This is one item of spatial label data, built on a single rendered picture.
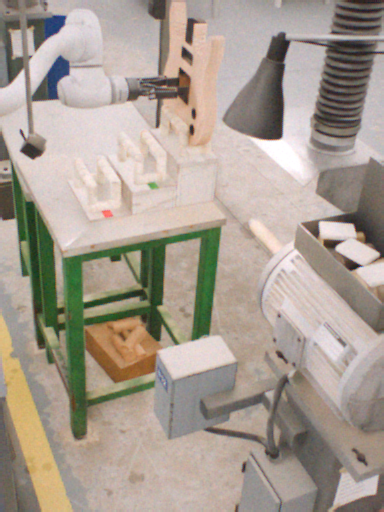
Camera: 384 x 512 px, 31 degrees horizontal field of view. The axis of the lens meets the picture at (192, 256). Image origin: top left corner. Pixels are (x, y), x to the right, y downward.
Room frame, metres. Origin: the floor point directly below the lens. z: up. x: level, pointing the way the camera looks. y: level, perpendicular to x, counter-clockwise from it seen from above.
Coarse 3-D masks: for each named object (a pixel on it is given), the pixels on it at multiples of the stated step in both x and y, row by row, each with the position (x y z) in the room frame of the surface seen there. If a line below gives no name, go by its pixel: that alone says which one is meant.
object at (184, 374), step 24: (216, 336) 1.18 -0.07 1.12; (168, 360) 1.09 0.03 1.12; (192, 360) 1.09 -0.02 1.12; (216, 360) 1.10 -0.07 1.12; (168, 384) 1.05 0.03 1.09; (192, 384) 1.05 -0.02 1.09; (216, 384) 1.08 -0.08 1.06; (168, 408) 1.04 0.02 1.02; (192, 408) 1.06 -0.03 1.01; (168, 432) 1.03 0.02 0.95; (192, 432) 1.06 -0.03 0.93; (216, 432) 1.09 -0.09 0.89; (240, 432) 1.06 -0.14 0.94
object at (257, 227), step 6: (252, 222) 1.45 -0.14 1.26; (258, 222) 1.45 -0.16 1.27; (252, 228) 1.44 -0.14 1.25; (258, 228) 1.43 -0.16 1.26; (264, 228) 1.42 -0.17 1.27; (258, 234) 1.41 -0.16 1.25; (264, 234) 1.40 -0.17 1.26; (270, 234) 1.40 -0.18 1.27; (264, 240) 1.39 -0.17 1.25; (270, 240) 1.38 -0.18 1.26; (276, 240) 1.38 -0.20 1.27; (270, 246) 1.36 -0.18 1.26; (276, 246) 1.35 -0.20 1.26; (282, 246) 1.35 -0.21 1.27
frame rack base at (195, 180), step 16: (160, 144) 2.17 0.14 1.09; (176, 144) 2.17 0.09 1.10; (176, 160) 2.05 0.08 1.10; (192, 160) 2.06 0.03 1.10; (208, 160) 2.08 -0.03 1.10; (176, 176) 2.03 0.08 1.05; (192, 176) 2.05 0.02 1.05; (208, 176) 2.08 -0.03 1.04; (176, 192) 2.03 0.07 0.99; (192, 192) 2.05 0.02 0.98; (208, 192) 2.08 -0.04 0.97
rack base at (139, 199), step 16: (112, 160) 2.16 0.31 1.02; (128, 160) 2.17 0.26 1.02; (144, 160) 2.18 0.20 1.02; (128, 176) 2.06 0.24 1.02; (128, 192) 1.99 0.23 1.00; (144, 192) 1.97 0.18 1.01; (160, 192) 2.00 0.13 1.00; (128, 208) 1.98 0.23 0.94; (144, 208) 1.97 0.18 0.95; (160, 208) 2.00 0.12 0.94
